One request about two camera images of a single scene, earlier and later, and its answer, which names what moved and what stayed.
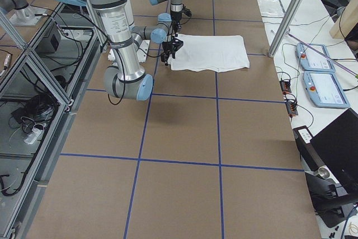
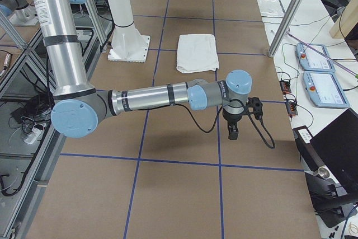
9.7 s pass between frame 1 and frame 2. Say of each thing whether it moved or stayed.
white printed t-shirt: moved
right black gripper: moved
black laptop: stayed
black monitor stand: stayed
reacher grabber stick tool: stayed
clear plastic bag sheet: stayed
